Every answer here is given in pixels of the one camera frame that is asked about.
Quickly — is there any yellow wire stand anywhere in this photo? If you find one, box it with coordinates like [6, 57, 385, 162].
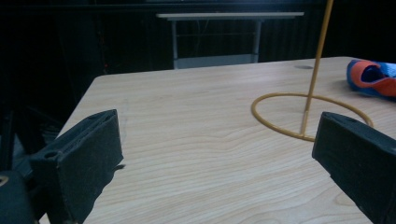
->
[250, 0, 374, 143]

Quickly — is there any white table with metal legs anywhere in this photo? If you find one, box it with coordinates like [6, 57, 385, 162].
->
[156, 11, 305, 70]

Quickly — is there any blue and orange cloth item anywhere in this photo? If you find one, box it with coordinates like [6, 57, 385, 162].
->
[346, 59, 396, 101]

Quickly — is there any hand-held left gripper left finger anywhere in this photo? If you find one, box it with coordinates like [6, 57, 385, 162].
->
[28, 108, 124, 224]

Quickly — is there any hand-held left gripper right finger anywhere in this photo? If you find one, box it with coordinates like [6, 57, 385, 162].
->
[311, 111, 396, 224]

